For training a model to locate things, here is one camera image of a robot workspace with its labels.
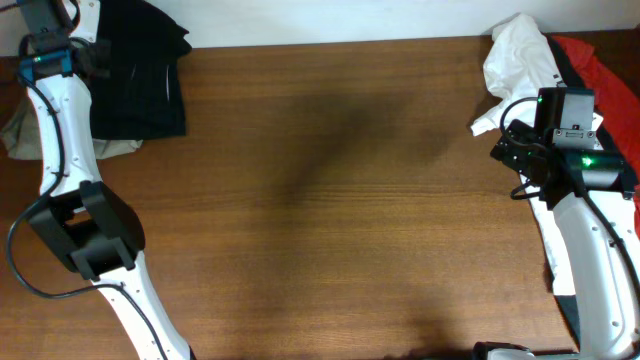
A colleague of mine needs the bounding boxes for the black shorts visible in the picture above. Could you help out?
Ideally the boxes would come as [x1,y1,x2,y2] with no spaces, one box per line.
[90,0,192,140]

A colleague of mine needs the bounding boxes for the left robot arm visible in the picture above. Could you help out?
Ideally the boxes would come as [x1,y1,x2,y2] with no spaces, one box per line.
[5,0,194,359]

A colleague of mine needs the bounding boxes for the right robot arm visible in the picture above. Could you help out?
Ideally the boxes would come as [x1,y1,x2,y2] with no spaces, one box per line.
[490,87,639,359]

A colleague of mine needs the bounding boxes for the white t-shirt with print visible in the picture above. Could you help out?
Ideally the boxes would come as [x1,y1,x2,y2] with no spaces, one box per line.
[469,12,640,301]

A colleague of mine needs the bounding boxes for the black garment under white shirt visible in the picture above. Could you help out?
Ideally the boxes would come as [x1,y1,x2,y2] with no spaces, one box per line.
[545,35,640,189]

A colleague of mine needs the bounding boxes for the folded khaki shorts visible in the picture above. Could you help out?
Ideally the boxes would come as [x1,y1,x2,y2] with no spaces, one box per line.
[1,97,143,160]

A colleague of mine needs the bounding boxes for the red garment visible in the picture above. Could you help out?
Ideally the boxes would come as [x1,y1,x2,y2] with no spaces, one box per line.
[549,33,640,236]

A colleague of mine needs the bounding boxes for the dark grey garment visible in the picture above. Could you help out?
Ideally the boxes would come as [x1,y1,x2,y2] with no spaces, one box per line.
[555,295,580,346]

